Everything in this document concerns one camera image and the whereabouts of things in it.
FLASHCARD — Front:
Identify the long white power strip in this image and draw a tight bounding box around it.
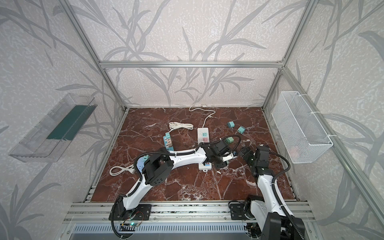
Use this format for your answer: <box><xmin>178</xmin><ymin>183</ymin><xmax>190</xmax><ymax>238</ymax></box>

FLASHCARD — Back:
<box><xmin>197</xmin><ymin>128</ymin><xmax>212</xmax><ymax>173</ymax></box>

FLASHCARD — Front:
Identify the teal power strip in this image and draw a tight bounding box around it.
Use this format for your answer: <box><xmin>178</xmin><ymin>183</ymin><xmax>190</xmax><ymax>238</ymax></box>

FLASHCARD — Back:
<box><xmin>163</xmin><ymin>133</ymin><xmax>174</xmax><ymax>151</ymax></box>

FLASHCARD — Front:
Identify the green charger plug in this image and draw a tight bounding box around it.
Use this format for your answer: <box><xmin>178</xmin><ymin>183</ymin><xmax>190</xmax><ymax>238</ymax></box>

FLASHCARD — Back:
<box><xmin>225</xmin><ymin>137</ymin><xmax>234</xmax><ymax>144</ymax></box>

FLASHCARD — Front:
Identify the pink charger plug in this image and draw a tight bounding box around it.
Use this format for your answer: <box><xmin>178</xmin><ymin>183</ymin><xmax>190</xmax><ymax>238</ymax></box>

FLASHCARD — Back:
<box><xmin>167</xmin><ymin>139</ymin><xmax>173</xmax><ymax>148</ymax></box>

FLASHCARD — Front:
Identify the light blue square socket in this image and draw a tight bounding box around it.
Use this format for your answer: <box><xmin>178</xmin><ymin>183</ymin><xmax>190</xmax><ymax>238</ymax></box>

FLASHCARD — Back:
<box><xmin>137</xmin><ymin>156</ymin><xmax>146</xmax><ymax>173</ymax></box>

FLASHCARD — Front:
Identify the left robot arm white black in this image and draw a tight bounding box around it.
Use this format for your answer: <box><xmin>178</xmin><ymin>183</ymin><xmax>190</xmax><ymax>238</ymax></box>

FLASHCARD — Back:
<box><xmin>109</xmin><ymin>140</ymin><xmax>237</xmax><ymax>221</ymax></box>

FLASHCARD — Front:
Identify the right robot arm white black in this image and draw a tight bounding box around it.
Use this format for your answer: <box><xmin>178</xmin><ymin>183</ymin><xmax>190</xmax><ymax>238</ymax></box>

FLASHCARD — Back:
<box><xmin>239</xmin><ymin>145</ymin><xmax>306</xmax><ymax>240</ymax></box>

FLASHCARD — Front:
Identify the coiled white cable teal strip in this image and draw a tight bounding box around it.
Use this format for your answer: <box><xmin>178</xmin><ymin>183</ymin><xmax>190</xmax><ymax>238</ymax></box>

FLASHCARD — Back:
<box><xmin>169</xmin><ymin>122</ymin><xmax>194</xmax><ymax>133</ymax></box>

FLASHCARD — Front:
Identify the white cable of long strip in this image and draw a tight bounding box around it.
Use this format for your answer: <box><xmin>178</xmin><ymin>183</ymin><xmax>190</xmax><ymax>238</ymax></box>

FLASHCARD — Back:
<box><xmin>188</xmin><ymin>104</ymin><xmax>217</xmax><ymax>128</ymax></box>

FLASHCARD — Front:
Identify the white wire mesh basket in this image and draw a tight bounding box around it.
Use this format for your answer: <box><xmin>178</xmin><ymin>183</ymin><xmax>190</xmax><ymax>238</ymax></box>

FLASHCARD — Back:
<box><xmin>272</xmin><ymin>91</ymin><xmax>333</xmax><ymax>164</ymax></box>

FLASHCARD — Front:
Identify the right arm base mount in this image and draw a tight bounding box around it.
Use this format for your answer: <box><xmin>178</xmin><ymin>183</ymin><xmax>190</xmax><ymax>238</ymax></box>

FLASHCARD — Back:
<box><xmin>229</xmin><ymin>201</ymin><xmax>256</xmax><ymax>220</ymax></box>

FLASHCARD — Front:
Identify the white cable of square socket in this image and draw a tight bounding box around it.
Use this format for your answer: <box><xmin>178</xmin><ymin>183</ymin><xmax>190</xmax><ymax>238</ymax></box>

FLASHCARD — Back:
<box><xmin>109</xmin><ymin>164</ymin><xmax>136</xmax><ymax>177</ymax></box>

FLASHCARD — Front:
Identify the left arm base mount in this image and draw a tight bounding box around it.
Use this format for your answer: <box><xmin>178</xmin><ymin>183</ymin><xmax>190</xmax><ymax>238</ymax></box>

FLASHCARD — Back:
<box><xmin>109</xmin><ymin>204</ymin><xmax>152</xmax><ymax>221</ymax></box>

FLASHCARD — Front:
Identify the aluminium frame rail front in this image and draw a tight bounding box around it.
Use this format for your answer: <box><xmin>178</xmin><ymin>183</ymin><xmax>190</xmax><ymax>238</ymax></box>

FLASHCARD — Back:
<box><xmin>64</xmin><ymin>201</ymin><xmax>316</xmax><ymax>224</ymax></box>

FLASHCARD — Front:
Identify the clear plastic wall tray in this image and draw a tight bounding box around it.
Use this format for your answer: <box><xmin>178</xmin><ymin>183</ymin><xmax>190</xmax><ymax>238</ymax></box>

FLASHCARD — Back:
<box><xmin>9</xmin><ymin>94</ymin><xmax>98</xmax><ymax>163</ymax></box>

